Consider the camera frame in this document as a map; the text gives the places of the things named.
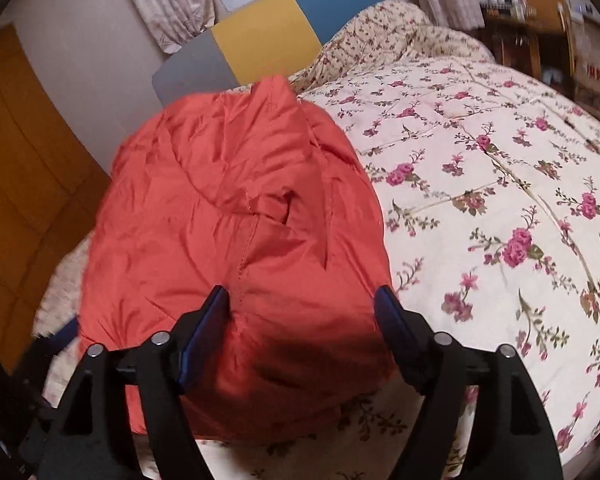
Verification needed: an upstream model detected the grey yellow blue headboard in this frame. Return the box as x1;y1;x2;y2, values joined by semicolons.
151;0;386;108

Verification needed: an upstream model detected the yellow-brown wooden wardrobe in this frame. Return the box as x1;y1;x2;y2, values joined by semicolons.
0;22;112;376

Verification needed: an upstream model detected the orange padded jacket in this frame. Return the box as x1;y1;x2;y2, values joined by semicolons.
77;74;398;443

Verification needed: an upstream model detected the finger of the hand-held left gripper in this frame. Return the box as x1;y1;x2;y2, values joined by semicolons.
32;317;79;357

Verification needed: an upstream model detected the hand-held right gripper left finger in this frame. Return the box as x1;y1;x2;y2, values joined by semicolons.
40;285;230;480

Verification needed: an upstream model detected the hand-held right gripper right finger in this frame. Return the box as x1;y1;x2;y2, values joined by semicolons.
374;285;564;480

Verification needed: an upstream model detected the floral rose quilt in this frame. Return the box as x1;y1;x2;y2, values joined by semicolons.
32;55;600;480

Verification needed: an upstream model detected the bunched small-floral duvet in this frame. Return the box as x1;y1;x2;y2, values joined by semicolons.
287;1;496;96

